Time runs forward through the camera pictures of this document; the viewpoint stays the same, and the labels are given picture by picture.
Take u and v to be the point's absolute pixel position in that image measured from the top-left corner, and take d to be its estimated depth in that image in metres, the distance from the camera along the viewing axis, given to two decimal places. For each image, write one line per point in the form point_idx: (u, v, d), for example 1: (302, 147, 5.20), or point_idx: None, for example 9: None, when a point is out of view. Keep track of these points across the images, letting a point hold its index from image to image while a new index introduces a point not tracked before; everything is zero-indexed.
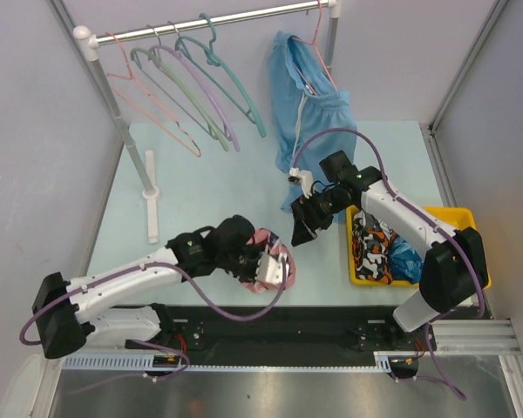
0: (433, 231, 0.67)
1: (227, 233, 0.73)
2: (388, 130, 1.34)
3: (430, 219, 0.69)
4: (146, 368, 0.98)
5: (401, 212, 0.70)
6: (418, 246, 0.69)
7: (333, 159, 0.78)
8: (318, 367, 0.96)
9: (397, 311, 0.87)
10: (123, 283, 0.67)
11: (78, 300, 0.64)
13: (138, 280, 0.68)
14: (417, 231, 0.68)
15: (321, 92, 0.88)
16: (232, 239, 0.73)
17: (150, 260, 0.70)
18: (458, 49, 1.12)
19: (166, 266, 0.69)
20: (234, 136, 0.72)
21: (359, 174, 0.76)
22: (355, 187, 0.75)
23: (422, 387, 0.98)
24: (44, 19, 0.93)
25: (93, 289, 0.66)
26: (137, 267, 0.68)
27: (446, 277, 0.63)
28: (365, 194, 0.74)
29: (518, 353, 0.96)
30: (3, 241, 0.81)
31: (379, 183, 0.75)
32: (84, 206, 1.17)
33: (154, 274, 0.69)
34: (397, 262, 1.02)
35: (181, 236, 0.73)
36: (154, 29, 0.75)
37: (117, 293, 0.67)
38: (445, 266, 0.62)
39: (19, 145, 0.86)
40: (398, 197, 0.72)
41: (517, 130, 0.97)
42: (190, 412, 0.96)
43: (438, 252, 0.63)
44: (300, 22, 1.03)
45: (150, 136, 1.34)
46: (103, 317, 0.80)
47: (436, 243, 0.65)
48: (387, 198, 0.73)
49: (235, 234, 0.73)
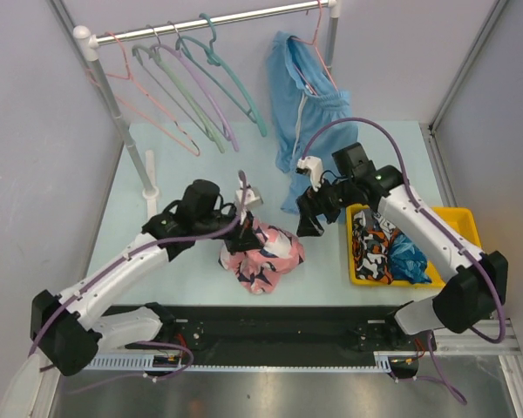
0: (458, 252, 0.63)
1: (190, 199, 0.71)
2: (388, 130, 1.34)
3: (455, 237, 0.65)
4: (146, 368, 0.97)
5: (424, 226, 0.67)
6: (438, 266, 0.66)
7: (348, 154, 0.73)
8: (318, 367, 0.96)
9: (397, 312, 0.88)
10: (113, 278, 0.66)
11: (76, 306, 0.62)
13: (126, 271, 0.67)
14: (440, 250, 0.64)
15: (321, 92, 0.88)
16: (196, 203, 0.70)
17: (132, 249, 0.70)
18: (457, 49, 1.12)
19: (151, 249, 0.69)
20: (233, 138, 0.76)
21: (378, 175, 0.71)
22: (373, 188, 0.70)
23: (422, 387, 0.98)
24: (44, 19, 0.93)
25: (88, 292, 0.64)
26: (122, 259, 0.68)
27: (468, 301, 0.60)
28: (386, 200, 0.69)
29: (518, 353, 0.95)
30: (2, 241, 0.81)
31: (400, 189, 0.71)
32: (84, 206, 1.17)
33: (142, 260, 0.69)
34: (397, 262, 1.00)
35: (153, 218, 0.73)
36: (154, 29, 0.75)
37: (111, 289, 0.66)
38: (469, 292, 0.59)
39: (19, 145, 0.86)
40: (422, 208, 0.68)
41: (518, 130, 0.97)
42: (190, 412, 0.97)
43: (465, 279, 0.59)
44: (300, 22, 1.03)
45: (150, 136, 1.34)
46: (104, 323, 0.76)
47: (462, 267, 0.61)
48: (410, 207, 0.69)
49: (198, 197, 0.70)
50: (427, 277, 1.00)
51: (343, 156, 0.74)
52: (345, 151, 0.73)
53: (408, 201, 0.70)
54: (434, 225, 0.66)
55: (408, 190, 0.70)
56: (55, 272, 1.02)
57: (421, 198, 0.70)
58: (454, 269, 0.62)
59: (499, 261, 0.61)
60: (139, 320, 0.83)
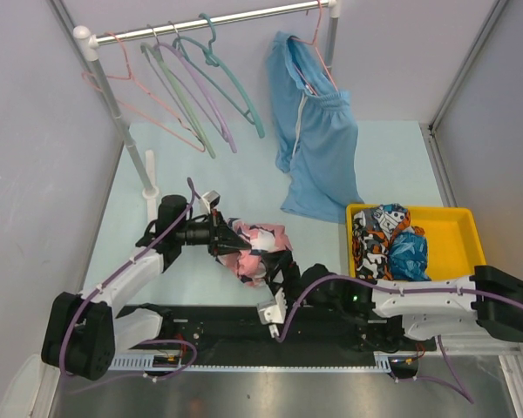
0: (459, 295, 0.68)
1: (164, 214, 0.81)
2: (388, 130, 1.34)
3: (444, 285, 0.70)
4: (146, 368, 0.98)
5: (418, 302, 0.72)
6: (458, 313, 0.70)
7: (333, 289, 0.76)
8: (319, 367, 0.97)
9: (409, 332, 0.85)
10: (128, 274, 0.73)
11: (99, 299, 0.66)
13: (138, 271, 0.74)
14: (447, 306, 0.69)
15: (321, 92, 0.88)
16: (173, 218, 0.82)
17: (135, 254, 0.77)
18: (458, 48, 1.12)
19: (154, 252, 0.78)
20: (234, 137, 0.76)
21: (354, 295, 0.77)
22: (366, 311, 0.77)
23: (423, 387, 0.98)
24: (44, 19, 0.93)
25: (107, 287, 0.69)
26: (130, 261, 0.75)
27: (505, 318, 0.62)
28: (377, 311, 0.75)
29: (518, 353, 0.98)
30: (2, 241, 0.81)
31: (376, 293, 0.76)
32: (85, 206, 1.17)
33: (148, 261, 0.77)
34: (397, 262, 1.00)
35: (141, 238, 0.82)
36: (153, 29, 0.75)
37: (127, 284, 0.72)
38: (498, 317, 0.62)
39: (18, 146, 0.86)
40: (403, 289, 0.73)
41: (518, 130, 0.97)
42: (190, 412, 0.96)
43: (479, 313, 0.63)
44: (300, 22, 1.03)
45: (150, 136, 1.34)
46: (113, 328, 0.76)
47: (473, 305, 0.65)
48: (396, 296, 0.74)
49: (173, 211, 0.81)
50: (426, 277, 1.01)
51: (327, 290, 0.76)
52: (329, 288, 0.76)
53: (391, 293, 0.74)
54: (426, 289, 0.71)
55: (379, 290, 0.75)
56: (56, 272, 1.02)
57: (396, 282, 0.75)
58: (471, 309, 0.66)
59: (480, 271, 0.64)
60: (143, 316, 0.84)
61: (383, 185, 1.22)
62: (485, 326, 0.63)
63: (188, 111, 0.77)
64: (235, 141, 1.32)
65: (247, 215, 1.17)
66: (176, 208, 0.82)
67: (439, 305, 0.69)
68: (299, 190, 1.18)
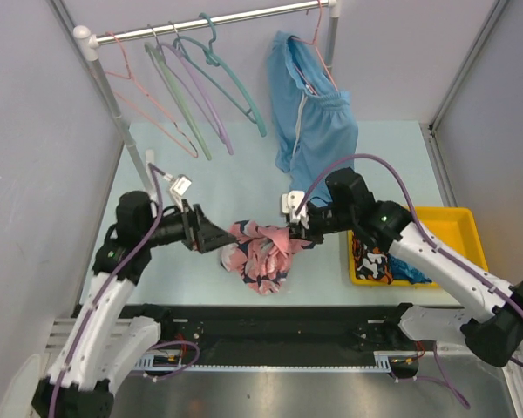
0: (488, 293, 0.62)
1: (124, 215, 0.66)
2: (388, 130, 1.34)
3: (480, 273, 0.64)
4: (146, 368, 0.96)
5: (446, 267, 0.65)
6: (468, 306, 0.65)
7: (351, 189, 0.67)
8: (318, 367, 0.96)
9: (404, 322, 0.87)
10: (93, 330, 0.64)
11: (69, 377, 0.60)
13: (102, 318, 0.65)
14: (470, 290, 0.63)
15: (321, 92, 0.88)
16: (135, 221, 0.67)
17: (93, 296, 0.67)
18: (458, 48, 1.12)
19: (112, 286, 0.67)
20: (227, 140, 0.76)
21: (383, 215, 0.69)
22: (381, 231, 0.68)
23: (423, 387, 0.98)
24: (44, 18, 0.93)
25: (73, 358, 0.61)
26: (91, 311, 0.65)
27: (510, 337, 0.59)
28: (398, 245, 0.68)
29: (518, 352, 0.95)
30: (2, 241, 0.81)
31: (410, 227, 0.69)
32: (85, 206, 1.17)
33: (110, 302, 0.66)
34: (397, 262, 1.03)
35: (98, 254, 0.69)
36: (153, 29, 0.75)
37: (96, 341, 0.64)
38: (510, 332, 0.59)
39: (18, 146, 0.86)
40: (439, 248, 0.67)
41: (518, 129, 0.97)
42: (190, 412, 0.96)
43: (501, 320, 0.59)
44: (300, 22, 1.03)
45: (149, 137, 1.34)
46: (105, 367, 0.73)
47: (498, 309, 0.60)
48: (426, 248, 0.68)
49: (133, 212, 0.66)
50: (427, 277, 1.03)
51: (345, 189, 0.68)
52: (347, 185, 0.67)
53: (424, 242, 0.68)
54: (461, 266, 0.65)
55: (420, 230, 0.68)
56: (56, 272, 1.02)
57: (433, 236, 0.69)
58: (490, 311, 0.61)
59: None
60: (139, 336, 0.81)
61: (383, 185, 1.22)
62: (493, 331, 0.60)
63: (186, 111, 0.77)
64: (235, 140, 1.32)
65: (247, 214, 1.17)
66: (139, 207, 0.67)
67: (462, 286, 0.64)
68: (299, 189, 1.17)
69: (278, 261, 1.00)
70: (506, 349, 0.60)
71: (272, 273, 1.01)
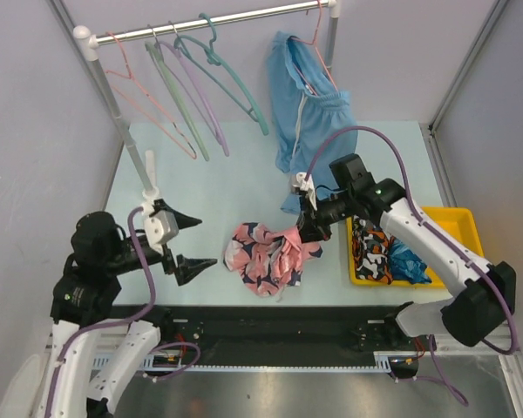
0: (465, 266, 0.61)
1: (84, 246, 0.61)
2: (388, 130, 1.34)
3: (461, 249, 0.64)
4: (146, 368, 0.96)
5: (428, 239, 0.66)
6: (445, 280, 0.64)
7: (346, 165, 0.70)
8: (318, 366, 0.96)
9: (400, 316, 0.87)
10: (67, 381, 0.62)
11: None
13: (73, 368, 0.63)
14: (446, 264, 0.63)
15: (322, 92, 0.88)
16: (97, 252, 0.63)
17: (58, 351, 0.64)
18: (458, 48, 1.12)
19: (78, 337, 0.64)
20: (223, 141, 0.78)
21: (378, 189, 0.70)
22: (373, 203, 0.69)
23: (421, 387, 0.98)
24: (44, 19, 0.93)
25: (52, 414, 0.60)
26: (57, 367, 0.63)
27: (479, 311, 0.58)
28: (387, 215, 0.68)
29: (518, 353, 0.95)
30: (2, 241, 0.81)
31: (402, 201, 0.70)
32: (85, 206, 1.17)
33: (78, 353, 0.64)
34: (397, 262, 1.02)
35: (56, 295, 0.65)
36: (153, 29, 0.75)
37: (73, 392, 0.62)
38: (479, 306, 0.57)
39: (18, 146, 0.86)
40: (425, 221, 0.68)
41: (518, 129, 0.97)
42: (190, 412, 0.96)
43: (472, 292, 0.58)
44: (300, 22, 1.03)
45: (149, 137, 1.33)
46: (103, 381, 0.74)
47: (471, 282, 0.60)
48: (412, 221, 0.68)
49: (95, 241, 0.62)
50: (427, 278, 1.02)
51: (342, 167, 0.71)
52: (343, 163, 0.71)
53: (410, 215, 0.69)
54: (442, 239, 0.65)
55: (410, 203, 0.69)
56: (55, 272, 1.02)
57: (422, 211, 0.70)
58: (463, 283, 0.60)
59: (508, 272, 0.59)
60: (137, 345, 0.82)
61: None
62: (463, 304, 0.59)
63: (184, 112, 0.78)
64: (236, 140, 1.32)
65: (247, 215, 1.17)
66: (99, 235, 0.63)
67: (440, 259, 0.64)
68: None
69: (291, 259, 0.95)
70: (476, 326, 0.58)
71: (287, 273, 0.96)
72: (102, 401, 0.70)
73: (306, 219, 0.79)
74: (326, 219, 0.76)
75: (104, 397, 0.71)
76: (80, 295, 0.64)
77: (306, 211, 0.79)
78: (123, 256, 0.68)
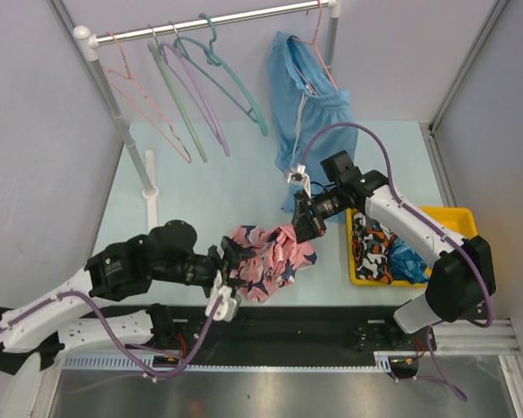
0: (440, 240, 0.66)
1: (160, 239, 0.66)
2: (388, 130, 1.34)
3: (438, 226, 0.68)
4: (146, 367, 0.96)
5: (408, 219, 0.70)
6: (425, 256, 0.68)
7: (334, 160, 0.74)
8: (319, 366, 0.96)
9: (397, 311, 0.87)
10: (44, 314, 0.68)
11: (4, 337, 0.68)
13: (55, 313, 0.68)
14: (424, 239, 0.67)
15: (322, 92, 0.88)
16: (163, 252, 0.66)
17: (64, 290, 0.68)
18: (458, 48, 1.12)
19: (78, 296, 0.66)
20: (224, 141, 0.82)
21: (363, 179, 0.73)
22: (358, 192, 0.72)
23: (421, 387, 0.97)
24: (44, 19, 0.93)
25: (18, 325, 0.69)
26: (50, 300, 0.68)
27: (455, 284, 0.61)
28: (370, 200, 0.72)
29: (518, 353, 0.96)
30: (2, 240, 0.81)
31: (383, 187, 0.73)
32: (85, 205, 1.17)
33: (70, 306, 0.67)
34: (397, 262, 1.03)
35: (101, 254, 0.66)
36: (153, 29, 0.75)
37: (39, 326, 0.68)
38: (453, 277, 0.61)
39: (18, 145, 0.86)
40: (404, 203, 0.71)
41: (518, 129, 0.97)
42: (190, 412, 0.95)
43: (446, 264, 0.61)
44: (300, 22, 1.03)
45: (149, 137, 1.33)
46: (77, 332, 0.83)
47: (444, 252, 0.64)
48: (393, 204, 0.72)
49: (166, 246, 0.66)
50: (427, 277, 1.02)
51: (329, 163, 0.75)
52: (331, 158, 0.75)
53: (391, 198, 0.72)
54: (421, 219, 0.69)
55: (391, 186, 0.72)
56: (56, 272, 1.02)
57: (403, 195, 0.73)
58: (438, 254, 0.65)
59: (482, 246, 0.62)
60: (128, 330, 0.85)
61: None
62: (440, 276, 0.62)
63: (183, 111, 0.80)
64: (236, 140, 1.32)
65: (247, 214, 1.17)
66: (173, 244, 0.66)
67: (419, 237, 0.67)
68: None
69: (285, 251, 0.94)
70: (454, 297, 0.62)
71: (280, 264, 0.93)
72: (62, 346, 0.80)
73: (301, 214, 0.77)
74: (323, 215, 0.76)
75: (63, 343, 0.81)
76: (113, 270, 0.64)
77: (300, 203, 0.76)
78: (178, 269, 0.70)
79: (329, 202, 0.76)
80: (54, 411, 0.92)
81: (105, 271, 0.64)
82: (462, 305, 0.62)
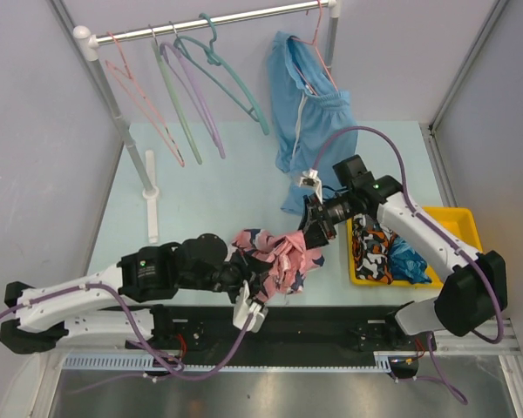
0: (454, 253, 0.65)
1: (191, 251, 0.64)
2: (388, 130, 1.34)
3: (451, 238, 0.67)
4: (146, 368, 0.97)
5: (420, 229, 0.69)
6: (438, 267, 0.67)
7: (348, 165, 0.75)
8: (318, 366, 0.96)
9: (399, 313, 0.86)
10: (68, 300, 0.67)
11: (21, 314, 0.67)
13: (79, 300, 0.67)
14: (438, 252, 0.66)
15: (322, 92, 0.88)
16: (192, 264, 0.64)
17: (91, 280, 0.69)
18: (458, 49, 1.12)
19: (108, 291, 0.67)
20: (220, 143, 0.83)
21: (376, 185, 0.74)
22: (370, 197, 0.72)
23: (421, 387, 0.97)
24: (44, 19, 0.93)
25: (37, 305, 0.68)
26: (78, 287, 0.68)
27: (467, 297, 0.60)
28: (383, 207, 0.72)
29: (518, 353, 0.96)
30: (1, 240, 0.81)
31: (397, 195, 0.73)
32: (85, 205, 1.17)
33: (96, 298, 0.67)
34: (397, 262, 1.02)
35: (133, 257, 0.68)
36: (152, 29, 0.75)
37: (59, 310, 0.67)
38: (466, 291, 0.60)
39: (18, 145, 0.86)
40: (417, 212, 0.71)
41: (518, 129, 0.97)
42: (190, 412, 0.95)
43: (460, 278, 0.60)
44: (299, 22, 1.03)
45: (149, 137, 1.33)
46: (83, 320, 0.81)
47: (458, 266, 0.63)
48: (405, 212, 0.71)
49: (196, 258, 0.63)
50: (426, 277, 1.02)
51: (343, 166, 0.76)
52: (344, 163, 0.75)
53: (404, 206, 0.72)
54: (433, 228, 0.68)
55: (404, 194, 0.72)
56: (56, 272, 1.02)
57: (417, 204, 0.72)
58: (451, 268, 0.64)
59: (496, 260, 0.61)
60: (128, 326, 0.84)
61: None
62: (450, 289, 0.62)
63: (178, 109, 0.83)
64: (236, 140, 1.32)
65: (247, 214, 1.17)
66: (203, 257, 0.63)
67: (431, 248, 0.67)
68: None
69: (293, 260, 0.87)
70: (465, 310, 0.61)
71: (290, 275, 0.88)
72: (65, 330, 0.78)
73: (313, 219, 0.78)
74: (333, 219, 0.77)
75: (68, 330, 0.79)
76: (146, 273, 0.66)
77: (311, 209, 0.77)
78: (207, 278, 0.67)
79: (341, 206, 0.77)
80: (54, 412, 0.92)
81: (138, 272, 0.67)
82: (472, 319, 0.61)
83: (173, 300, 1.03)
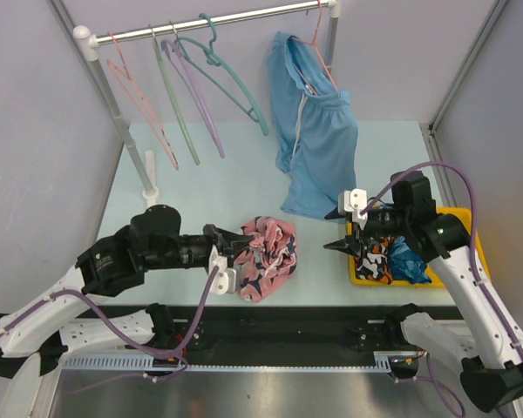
0: (509, 346, 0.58)
1: (143, 227, 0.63)
2: (388, 130, 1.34)
3: (511, 326, 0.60)
4: (146, 368, 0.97)
5: (479, 304, 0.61)
6: (485, 353, 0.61)
7: (413, 188, 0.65)
8: (318, 367, 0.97)
9: (406, 321, 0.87)
10: (41, 316, 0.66)
11: (3, 342, 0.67)
13: (51, 313, 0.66)
14: (491, 336, 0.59)
15: (321, 92, 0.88)
16: (147, 242, 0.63)
17: (55, 290, 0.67)
18: (458, 49, 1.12)
19: (72, 294, 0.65)
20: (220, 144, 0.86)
21: (440, 227, 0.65)
22: (431, 241, 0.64)
23: (420, 387, 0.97)
24: (44, 19, 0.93)
25: (14, 329, 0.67)
26: (44, 301, 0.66)
27: (511, 393, 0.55)
28: (444, 262, 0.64)
29: None
30: (1, 240, 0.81)
31: (462, 252, 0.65)
32: (85, 205, 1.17)
33: (64, 305, 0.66)
34: (397, 262, 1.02)
35: (86, 254, 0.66)
36: (152, 29, 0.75)
37: (36, 328, 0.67)
38: (512, 388, 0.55)
39: (18, 146, 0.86)
40: (482, 283, 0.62)
41: (518, 129, 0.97)
42: (190, 412, 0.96)
43: (511, 376, 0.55)
44: (299, 22, 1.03)
45: (148, 136, 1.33)
46: (79, 333, 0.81)
47: (511, 365, 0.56)
48: (468, 277, 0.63)
49: (150, 232, 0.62)
50: (427, 277, 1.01)
51: (406, 186, 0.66)
52: (409, 184, 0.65)
53: (468, 269, 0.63)
54: (492, 309, 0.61)
55: (472, 254, 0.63)
56: (56, 272, 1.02)
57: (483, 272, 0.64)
58: (502, 363, 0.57)
59: None
60: (130, 330, 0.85)
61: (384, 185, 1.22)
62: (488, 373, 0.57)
63: (177, 109, 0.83)
64: (236, 140, 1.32)
65: (247, 215, 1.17)
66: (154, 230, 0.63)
67: (485, 330, 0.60)
68: (299, 189, 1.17)
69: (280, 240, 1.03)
70: (496, 397, 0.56)
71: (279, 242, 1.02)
72: (64, 347, 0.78)
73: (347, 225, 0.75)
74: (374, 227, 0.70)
75: (66, 346, 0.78)
76: (105, 265, 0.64)
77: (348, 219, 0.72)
78: (170, 254, 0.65)
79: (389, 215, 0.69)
80: (54, 412, 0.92)
81: (96, 266, 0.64)
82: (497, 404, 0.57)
83: (173, 300, 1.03)
